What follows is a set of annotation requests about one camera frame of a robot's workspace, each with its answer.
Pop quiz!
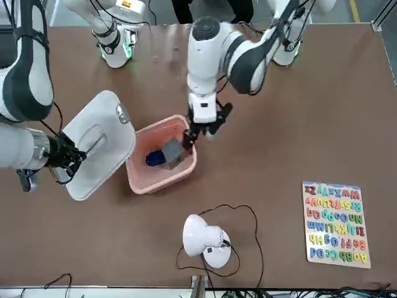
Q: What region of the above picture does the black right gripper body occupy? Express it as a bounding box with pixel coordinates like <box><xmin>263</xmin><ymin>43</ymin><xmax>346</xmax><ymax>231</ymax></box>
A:
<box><xmin>48</xmin><ymin>131</ymin><xmax>81</xmax><ymax>169</ymax></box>

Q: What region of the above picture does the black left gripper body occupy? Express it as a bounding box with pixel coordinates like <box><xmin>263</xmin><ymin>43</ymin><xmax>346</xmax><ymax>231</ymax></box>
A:
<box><xmin>187</xmin><ymin>120</ymin><xmax>218</xmax><ymax>135</ymax></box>

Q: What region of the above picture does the grey block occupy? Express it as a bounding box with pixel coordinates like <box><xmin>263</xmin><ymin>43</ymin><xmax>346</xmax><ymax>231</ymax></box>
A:
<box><xmin>162</xmin><ymin>138</ymin><xmax>190</xmax><ymax>171</ymax></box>

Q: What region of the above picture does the white bin lid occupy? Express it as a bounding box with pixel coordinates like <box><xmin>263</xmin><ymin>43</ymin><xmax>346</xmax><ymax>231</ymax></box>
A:
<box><xmin>61</xmin><ymin>89</ymin><xmax>137</xmax><ymax>202</ymax></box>

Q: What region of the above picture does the blue toy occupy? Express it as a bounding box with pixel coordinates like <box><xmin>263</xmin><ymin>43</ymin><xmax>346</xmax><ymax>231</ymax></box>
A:
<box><xmin>145</xmin><ymin>150</ymin><xmax>167</xmax><ymax>169</ymax></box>

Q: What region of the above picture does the pink plastic bin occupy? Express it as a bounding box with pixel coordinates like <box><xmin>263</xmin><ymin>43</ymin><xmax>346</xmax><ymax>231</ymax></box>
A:
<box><xmin>125</xmin><ymin>114</ymin><xmax>199</xmax><ymax>196</ymax></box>

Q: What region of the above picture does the white desk lamp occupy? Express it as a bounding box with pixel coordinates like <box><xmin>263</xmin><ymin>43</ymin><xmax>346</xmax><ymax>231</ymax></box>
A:
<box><xmin>182</xmin><ymin>214</ymin><xmax>233</xmax><ymax>269</ymax></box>

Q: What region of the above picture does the white control box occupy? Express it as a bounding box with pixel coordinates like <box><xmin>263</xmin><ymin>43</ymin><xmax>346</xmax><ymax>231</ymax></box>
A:
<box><xmin>115</xmin><ymin>0</ymin><xmax>146</xmax><ymax>17</ymax></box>

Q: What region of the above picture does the colourful alphabet puzzle board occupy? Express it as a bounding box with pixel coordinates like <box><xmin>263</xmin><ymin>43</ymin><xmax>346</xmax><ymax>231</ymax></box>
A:
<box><xmin>301</xmin><ymin>181</ymin><xmax>372</xmax><ymax>269</ymax></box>

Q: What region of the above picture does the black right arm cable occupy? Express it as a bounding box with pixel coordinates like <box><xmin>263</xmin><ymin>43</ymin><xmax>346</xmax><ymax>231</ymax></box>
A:
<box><xmin>4</xmin><ymin>0</ymin><xmax>83</xmax><ymax>187</ymax></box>

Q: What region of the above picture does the black lamp cable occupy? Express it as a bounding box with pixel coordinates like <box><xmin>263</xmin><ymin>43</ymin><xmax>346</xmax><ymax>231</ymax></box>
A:
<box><xmin>176</xmin><ymin>204</ymin><xmax>265</xmax><ymax>291</ymax></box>

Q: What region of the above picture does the thin black cable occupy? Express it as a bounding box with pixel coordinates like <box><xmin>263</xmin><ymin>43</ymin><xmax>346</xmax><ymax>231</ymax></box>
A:
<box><xmin>44</xmin><ymin>273</ymin><xmax>73</xmax><ymax>298</ymax></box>

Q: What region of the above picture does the aluminium frame profile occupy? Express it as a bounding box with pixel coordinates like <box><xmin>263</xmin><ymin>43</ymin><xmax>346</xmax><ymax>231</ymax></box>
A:
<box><xmin>370</xmin><ymin>17</ymin><xmax>397</xmax><ymax>34</ymax></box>

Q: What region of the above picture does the black cable bundle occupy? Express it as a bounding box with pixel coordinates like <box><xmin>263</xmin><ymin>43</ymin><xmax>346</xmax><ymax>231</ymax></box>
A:
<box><xmin>213</xmin><ymin>281</ymin><xmax>397</xmax><ymax>298</ymax></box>

